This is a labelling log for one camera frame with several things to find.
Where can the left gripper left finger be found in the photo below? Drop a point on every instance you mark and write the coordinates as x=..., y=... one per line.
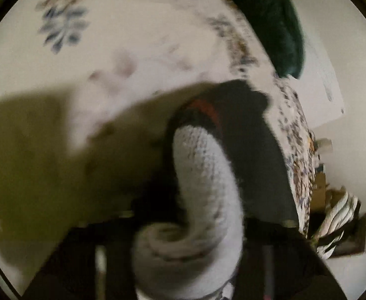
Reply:
x=92, y=262

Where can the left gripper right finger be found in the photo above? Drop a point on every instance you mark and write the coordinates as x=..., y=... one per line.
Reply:
x=278, y=263

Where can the black white red knit garment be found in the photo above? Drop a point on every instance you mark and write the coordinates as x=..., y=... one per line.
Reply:
x=223, y=165

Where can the striped clothes pile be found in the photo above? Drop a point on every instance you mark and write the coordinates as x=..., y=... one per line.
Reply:
x=341, y=211

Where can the cardboard box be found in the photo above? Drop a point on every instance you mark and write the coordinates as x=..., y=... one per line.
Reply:
x=324, y=197

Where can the floral fleece bed blanket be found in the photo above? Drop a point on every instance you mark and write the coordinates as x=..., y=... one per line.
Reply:
x=86, y=89

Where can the dark green pillow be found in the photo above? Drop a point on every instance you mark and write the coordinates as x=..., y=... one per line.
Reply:
x=278, y=29

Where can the white wall panel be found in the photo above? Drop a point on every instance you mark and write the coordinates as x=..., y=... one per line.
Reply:
x=317, y=87

